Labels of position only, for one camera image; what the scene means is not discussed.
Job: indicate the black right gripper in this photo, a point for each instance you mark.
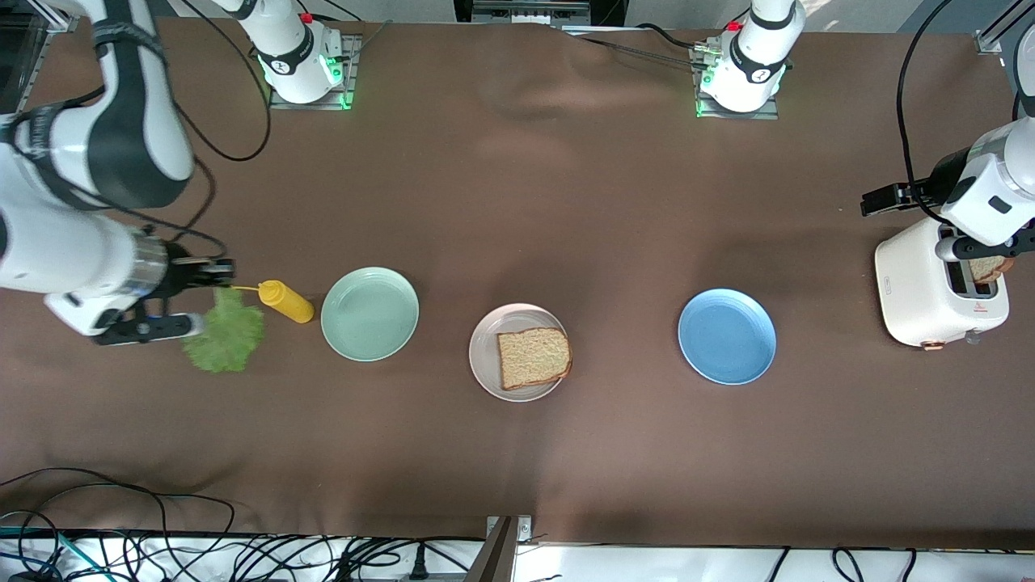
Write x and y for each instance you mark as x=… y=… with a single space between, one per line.
x=179 y=276

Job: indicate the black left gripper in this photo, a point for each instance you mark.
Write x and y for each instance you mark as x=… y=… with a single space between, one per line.
x=943 y=173

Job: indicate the green lettuce leaf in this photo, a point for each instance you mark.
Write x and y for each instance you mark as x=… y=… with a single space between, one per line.
x=222 y=339

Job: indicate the yellow mustard squeeze bottle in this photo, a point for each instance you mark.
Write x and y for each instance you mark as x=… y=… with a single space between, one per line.
x=287 y=301

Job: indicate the brown bread slice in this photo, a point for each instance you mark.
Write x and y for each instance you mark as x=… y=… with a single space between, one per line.
x=534 y=356
x=986 y=268

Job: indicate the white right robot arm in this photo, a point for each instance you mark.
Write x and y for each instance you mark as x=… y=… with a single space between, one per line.
x=48 y=259

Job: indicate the mint green plate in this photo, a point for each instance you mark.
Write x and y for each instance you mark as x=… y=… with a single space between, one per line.
x=370 y=314

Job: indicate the blue plate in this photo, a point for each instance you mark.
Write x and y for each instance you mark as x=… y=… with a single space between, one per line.
x=727 y=336

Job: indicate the beige plate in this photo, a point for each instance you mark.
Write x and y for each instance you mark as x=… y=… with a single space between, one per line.
x=485 y=356

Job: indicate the white toaster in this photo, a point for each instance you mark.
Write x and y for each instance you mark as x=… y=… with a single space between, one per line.
x=914 y=283

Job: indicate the brown table cover cloth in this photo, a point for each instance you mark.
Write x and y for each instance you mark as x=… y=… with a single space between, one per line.
x=517 y=202

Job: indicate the black power plug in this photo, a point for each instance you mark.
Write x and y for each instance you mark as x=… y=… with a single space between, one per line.
x=418 y=566

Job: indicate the black equipment stand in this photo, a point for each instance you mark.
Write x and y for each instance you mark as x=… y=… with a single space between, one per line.
x=465 y=10

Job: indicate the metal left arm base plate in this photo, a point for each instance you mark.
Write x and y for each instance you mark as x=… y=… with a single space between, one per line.
x=736 y=115

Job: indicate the aluminium frame profile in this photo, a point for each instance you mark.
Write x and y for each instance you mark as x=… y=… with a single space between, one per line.
x=986 y=40

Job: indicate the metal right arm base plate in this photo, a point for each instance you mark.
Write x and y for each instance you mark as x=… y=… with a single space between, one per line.
x=352 y=73

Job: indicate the aluminium table edge bracket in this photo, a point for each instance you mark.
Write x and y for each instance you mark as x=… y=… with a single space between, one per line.
x=497 y=558

